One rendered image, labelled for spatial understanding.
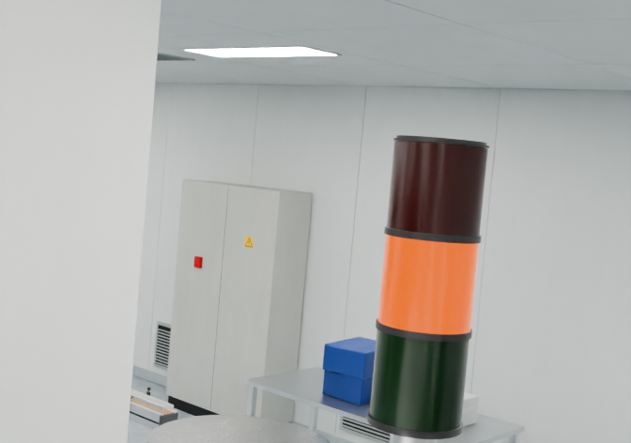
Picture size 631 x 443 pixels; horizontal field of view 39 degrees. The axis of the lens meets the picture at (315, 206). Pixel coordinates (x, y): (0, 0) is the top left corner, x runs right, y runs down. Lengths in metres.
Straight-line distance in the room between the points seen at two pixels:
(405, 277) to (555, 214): 5.90
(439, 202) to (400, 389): 0.10
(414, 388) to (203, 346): 7.53
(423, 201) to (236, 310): 7.21
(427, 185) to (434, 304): 0.06
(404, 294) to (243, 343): 7.16
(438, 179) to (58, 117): 1.58
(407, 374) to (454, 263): 0.06
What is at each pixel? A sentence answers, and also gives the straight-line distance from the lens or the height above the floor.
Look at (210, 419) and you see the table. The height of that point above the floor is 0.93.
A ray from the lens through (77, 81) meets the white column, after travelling 2.01.
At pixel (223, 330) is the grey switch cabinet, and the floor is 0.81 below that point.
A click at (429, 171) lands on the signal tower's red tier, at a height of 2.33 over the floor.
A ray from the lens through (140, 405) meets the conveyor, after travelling 5.05.
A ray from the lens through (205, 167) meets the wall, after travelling 8.56.
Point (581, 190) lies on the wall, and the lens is 6.28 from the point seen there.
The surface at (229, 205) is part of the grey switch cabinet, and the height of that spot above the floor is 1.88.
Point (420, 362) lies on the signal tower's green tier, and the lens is 0.46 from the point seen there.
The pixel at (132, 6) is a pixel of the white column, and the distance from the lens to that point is 2.10.
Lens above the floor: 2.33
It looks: 3 degrees down
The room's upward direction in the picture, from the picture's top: 5 degrees clockwise
